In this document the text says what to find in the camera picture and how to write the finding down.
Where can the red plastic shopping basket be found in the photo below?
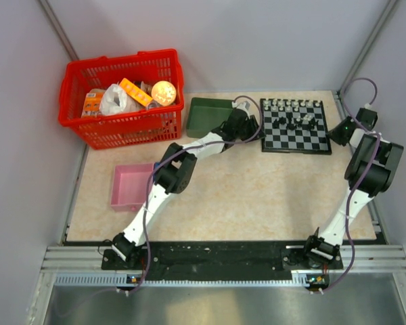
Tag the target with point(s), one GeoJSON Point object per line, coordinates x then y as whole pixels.
{"type": "Point", "coordinates": [154, 123]}

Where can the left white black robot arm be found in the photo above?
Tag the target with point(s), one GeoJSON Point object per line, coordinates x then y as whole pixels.
{"type": "Point", "coordinates": [174, 172]}

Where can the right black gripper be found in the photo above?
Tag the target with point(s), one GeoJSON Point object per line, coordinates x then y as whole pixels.
{"type": "Point", "coordinates": [333, 134]}

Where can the dark green open box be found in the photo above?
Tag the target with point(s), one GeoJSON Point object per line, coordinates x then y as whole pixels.
{"type": "Point", "coordinates": [205, 114]}

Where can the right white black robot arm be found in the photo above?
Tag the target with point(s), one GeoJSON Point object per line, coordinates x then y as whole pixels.
{"type": "Point", "coordinates": [370, 171]}

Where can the small orange carton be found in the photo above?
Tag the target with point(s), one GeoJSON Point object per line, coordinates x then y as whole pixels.
{"type": "Point", "coordinates": [92, 103]}

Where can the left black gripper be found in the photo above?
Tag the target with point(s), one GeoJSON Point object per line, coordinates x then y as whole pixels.
{"type": "Point", "coordinates": [251, 121]}

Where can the black white chess board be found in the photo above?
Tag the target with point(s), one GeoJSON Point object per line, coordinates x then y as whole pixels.
{"type": "Point", "coordinates": [294, 126]}

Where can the orange punched cardboard box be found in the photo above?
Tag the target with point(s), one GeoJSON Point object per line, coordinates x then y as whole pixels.
{"type": "Point", "coordinates": [136, 93]}

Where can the white plastic bag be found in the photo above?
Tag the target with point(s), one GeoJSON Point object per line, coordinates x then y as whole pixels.
{"type": "Point", "coordinates": [116, 101]}

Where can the pink open drawer box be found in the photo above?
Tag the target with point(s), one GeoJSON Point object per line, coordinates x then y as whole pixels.
{"type": "Point", "coordinates": [129, 186]}

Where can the orange round ball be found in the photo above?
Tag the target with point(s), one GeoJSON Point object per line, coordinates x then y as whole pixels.
{"type": "Point", "coordinates": [164, 93]}

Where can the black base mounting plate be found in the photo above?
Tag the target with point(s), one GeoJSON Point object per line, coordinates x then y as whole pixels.
{"type": "Point", "coordinates": [226, 260]}

